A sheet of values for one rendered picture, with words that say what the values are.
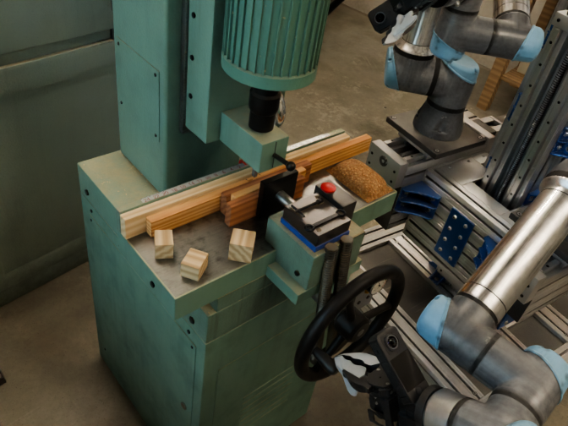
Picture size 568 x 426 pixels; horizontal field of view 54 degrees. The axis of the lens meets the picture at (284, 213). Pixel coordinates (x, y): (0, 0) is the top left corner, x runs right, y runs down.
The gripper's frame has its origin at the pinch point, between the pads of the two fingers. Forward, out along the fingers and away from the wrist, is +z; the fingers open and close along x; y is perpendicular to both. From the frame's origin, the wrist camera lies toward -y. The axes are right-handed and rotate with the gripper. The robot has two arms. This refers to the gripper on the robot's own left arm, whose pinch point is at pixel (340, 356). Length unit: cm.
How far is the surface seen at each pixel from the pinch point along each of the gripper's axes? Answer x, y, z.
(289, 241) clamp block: 3.7, -18.3, 13.2
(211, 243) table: -6.1, -19.6, 25.1
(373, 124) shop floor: 189, 4, 164
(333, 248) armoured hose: 7.6, -16.6, 5.6
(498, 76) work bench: 272, -6, 132
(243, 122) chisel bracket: 8.3, -40.1, 26.7
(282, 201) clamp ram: 9.5, -23.5, 20.9
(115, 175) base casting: -6, -31, 65
